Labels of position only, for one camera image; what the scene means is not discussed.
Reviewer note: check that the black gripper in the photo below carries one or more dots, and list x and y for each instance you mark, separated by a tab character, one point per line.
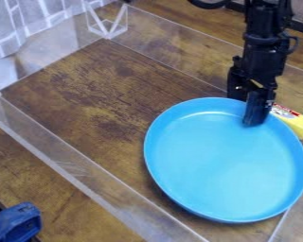
261	64

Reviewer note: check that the blue round plastic tray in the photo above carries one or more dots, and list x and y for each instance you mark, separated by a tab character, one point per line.
230	173

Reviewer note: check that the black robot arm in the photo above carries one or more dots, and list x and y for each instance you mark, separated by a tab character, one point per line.
268	17

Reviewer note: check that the yellow brick with label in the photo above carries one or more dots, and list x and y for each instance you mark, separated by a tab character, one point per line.
292	117

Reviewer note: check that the grey checkered cloth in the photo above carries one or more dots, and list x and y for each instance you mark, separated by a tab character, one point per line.
26	17

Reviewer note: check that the clear acrylic enclosure wall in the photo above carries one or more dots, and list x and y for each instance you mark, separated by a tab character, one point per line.
82	90

